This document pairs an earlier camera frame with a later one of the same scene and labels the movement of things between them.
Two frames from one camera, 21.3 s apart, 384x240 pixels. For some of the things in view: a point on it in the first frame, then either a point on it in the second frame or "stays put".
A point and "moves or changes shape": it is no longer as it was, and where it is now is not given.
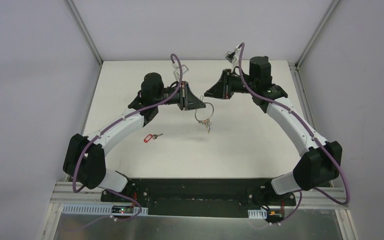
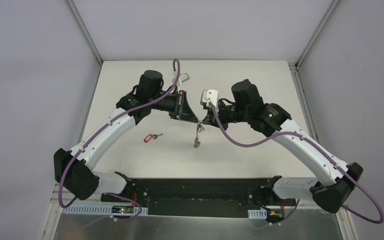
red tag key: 150,136 stays put
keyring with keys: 207,122 moves or changes shape
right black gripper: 227,84 -> 218,117
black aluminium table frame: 201,197 stays put
